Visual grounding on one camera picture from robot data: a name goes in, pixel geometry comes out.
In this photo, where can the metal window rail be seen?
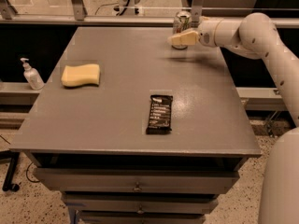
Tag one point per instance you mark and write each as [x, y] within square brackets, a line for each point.
[92, 21]

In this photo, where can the yellow sponge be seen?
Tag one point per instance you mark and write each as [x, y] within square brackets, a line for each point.
[74, 76]

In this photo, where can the black chair leg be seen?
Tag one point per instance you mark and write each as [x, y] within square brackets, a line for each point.
[12, 159]

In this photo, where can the clear pump dispenser bottle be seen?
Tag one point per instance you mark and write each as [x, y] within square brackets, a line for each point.
[32, 76]

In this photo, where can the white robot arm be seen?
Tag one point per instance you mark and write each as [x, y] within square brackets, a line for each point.
[256, 37]

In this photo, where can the grey drawer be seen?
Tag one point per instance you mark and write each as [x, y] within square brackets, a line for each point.
[131, 218]
[136, 181]
[146, 203]

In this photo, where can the middle grey drawer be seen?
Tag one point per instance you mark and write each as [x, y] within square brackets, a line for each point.
[146, 203]

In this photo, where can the bottom grey drawer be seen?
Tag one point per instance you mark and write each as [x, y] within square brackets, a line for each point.
[131, 218]

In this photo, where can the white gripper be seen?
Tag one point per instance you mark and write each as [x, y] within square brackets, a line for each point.
[209, 32]

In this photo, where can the top grey drawer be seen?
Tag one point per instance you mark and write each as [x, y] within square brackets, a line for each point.
[136, 181]

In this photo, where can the silver green 7up can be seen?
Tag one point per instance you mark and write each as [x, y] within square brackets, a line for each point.
[182, 21]

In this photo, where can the grey drawer cabinet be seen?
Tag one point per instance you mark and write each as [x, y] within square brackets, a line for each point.
[103, 127]

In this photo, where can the black snack bar wrapper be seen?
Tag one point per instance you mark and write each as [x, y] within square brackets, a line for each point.
[160, 113]

